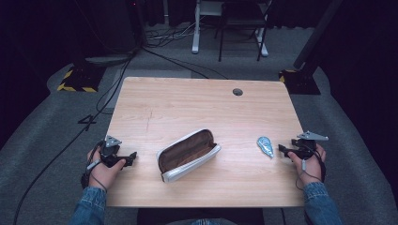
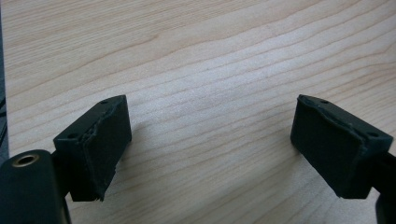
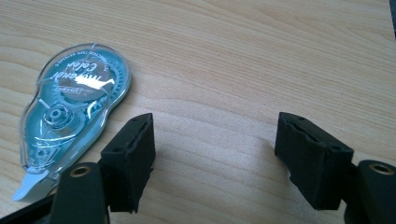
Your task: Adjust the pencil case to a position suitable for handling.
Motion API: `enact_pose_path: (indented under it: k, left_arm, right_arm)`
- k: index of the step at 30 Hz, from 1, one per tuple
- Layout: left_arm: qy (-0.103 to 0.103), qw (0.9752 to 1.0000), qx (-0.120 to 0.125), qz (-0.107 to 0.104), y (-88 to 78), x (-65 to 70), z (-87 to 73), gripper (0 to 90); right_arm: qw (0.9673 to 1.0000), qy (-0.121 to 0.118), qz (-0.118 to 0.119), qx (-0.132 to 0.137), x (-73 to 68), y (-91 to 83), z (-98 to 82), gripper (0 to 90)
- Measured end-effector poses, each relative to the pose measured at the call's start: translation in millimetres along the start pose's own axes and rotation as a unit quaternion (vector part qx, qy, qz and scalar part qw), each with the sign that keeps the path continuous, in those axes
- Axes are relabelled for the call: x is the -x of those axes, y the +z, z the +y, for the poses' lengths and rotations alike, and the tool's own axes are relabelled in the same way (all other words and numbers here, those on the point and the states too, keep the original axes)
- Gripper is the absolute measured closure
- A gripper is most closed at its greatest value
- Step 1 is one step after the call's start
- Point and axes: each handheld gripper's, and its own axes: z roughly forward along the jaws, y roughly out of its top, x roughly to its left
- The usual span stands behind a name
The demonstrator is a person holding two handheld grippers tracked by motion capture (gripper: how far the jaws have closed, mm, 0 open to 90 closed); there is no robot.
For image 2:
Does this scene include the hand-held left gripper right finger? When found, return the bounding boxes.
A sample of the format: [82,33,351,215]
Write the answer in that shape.
[290,93,394,200]

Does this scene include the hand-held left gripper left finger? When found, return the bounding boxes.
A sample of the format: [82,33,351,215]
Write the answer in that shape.
[52,94,133,203]

